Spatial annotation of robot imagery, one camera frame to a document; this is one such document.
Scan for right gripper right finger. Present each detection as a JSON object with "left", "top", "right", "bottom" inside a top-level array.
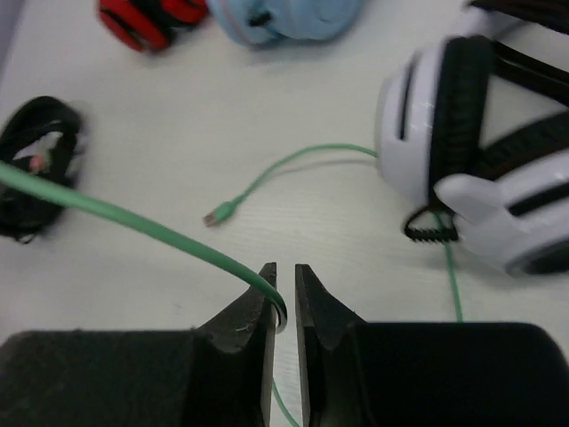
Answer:
[{"left": 295, "top": 264, "right": 568, "bottom": 426}]

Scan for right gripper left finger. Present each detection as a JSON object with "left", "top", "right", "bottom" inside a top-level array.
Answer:
[{"left": 1, "top": 289, "right": 275, "bottom": 426}]

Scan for green headphone cable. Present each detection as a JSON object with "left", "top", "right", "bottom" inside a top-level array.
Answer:
[{"left": 0, "top": 142, "right": 464, "bottom": 427}]

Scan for white black headphones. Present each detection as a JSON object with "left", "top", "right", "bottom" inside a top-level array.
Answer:
[{"left": 374, "top": 1, "right": 568, "bottom": 276}]

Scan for pink blue cat-ear headphones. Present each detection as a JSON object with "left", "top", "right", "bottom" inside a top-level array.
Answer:
[{"left": 206, "top": 0, "right": 364, "bottom": 48}]

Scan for red headphones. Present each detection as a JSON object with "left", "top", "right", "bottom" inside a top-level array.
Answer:
[{"left": 96, "top": 0, "right": 208, "bottom": 52}]

